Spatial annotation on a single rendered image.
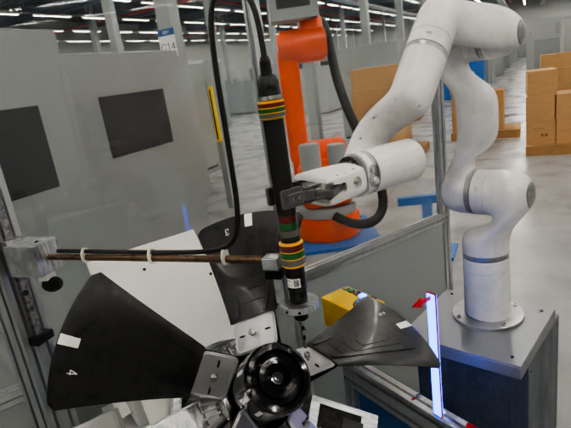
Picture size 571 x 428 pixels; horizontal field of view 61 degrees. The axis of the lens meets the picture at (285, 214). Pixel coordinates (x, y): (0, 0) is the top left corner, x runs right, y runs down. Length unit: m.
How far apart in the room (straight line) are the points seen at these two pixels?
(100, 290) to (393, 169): 0.55
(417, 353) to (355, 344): 0.13
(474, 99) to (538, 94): 6.96
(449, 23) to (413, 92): 0.18
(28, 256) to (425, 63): 0.92
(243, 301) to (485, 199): 0.69
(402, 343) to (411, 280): 1.21
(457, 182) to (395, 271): 0.86
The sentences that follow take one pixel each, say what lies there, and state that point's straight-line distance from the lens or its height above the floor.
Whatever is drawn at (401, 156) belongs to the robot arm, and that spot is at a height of 1.52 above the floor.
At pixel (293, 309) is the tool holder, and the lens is 0.85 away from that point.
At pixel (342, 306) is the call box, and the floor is 1.07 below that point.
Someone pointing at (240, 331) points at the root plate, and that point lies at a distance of 0.94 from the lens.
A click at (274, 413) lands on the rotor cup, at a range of 0.83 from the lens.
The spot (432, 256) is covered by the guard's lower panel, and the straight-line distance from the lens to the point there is 2.29.
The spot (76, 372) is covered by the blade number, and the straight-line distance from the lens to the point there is 0.88.
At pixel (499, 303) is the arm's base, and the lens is 1.45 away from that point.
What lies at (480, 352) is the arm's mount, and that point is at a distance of 1.35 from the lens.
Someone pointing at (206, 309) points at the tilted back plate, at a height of 1.21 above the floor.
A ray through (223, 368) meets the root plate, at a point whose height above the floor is 1.23.
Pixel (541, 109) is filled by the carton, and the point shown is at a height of 0.67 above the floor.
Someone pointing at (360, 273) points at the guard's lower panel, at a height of 0.90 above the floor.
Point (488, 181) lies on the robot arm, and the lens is 1.33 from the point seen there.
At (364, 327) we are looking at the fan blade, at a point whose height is 1.18.
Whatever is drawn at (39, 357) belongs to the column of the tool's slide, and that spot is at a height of 1.13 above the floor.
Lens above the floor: 1.70
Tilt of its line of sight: 16 degrees down
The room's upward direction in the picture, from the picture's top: 8 degrees counter-clockwise
